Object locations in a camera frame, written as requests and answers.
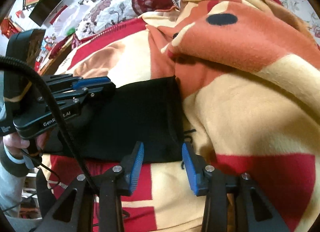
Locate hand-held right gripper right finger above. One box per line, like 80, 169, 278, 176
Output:
182, 141, 292, 232

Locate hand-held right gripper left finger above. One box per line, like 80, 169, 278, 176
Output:
37, 141, 145, 232

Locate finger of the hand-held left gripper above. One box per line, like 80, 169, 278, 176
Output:
49, 83, 117, 109
41, 74, 112, 90

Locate black pants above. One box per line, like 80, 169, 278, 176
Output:
41, 76, 185, 164

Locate person's left forearm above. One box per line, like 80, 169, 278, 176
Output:
0, 147, 32, 219

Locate person's left hand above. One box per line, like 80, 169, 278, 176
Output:
2, 136, 34, 170

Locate cluttered wooden table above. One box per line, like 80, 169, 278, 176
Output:
37, 35, 77, 75

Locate white plastic bag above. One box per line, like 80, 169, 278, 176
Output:
51, 5, 87, 39

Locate red hanging ornament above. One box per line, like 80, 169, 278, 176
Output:
0, 17, 23, 39

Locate floral quilted pillow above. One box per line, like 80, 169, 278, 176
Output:
75, 0, 180, 40

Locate red orange cream printed blanket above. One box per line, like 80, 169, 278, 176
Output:
40, 0, 320, 232

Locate black braided cable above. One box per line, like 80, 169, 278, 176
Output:
0, 56, 100, 195

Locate wall television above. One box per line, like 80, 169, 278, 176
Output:
29, 0, 64, 26

